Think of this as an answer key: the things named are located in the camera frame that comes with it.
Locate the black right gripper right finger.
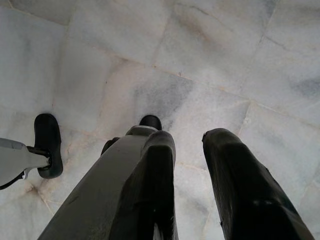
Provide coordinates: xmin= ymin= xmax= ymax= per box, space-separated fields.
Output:
xmin=201 ymin=127 xmax=315 ymax=240

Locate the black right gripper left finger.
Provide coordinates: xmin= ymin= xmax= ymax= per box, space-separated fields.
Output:
xmin=116 ymin=130 xmax=180 ymax=240

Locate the grey robot right leg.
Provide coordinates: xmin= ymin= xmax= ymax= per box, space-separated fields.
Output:
xmin=37 ymin=124 xmax=156 ymax=240

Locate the black robot left foot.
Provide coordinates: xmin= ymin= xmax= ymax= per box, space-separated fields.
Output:
xmin=33 ymin=113 xmax=64 ymax=180

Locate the silver robot left leg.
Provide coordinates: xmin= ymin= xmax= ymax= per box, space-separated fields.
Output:
xmin=0 ymin=137 xmax=54 ymax=191

